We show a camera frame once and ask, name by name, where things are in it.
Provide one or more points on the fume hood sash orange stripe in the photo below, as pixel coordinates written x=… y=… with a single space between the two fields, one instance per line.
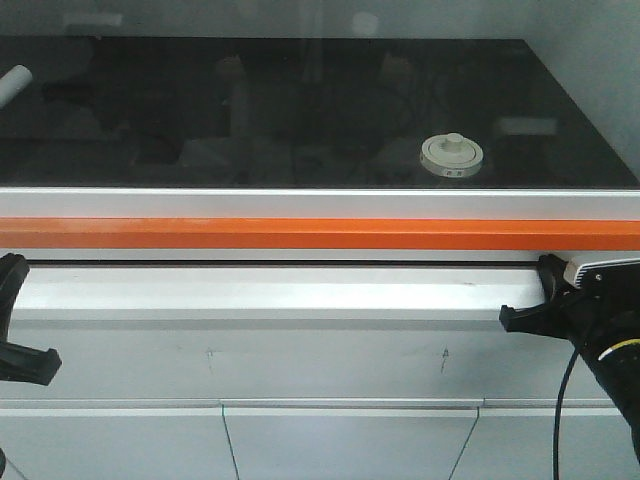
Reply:
x=186 y=131

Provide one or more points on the white base cabinet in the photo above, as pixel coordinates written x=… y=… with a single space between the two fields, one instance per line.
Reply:
x=290 y=371

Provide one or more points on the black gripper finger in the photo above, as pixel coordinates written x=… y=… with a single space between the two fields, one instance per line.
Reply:
x=28 y=365
x=14 y=270

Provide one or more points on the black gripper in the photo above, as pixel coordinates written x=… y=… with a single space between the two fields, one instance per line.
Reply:
x=600 y=321

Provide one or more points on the glass jar with white lid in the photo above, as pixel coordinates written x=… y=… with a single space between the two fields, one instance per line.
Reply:
x=451 y=156

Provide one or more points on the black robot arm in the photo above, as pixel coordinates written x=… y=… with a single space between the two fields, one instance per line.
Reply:
x=618 y=376

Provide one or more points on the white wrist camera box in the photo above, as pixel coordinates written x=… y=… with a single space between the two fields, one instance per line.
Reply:
x=609 y=268

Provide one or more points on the white plastic pipe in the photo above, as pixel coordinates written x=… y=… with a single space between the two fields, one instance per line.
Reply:
x=13 y=83

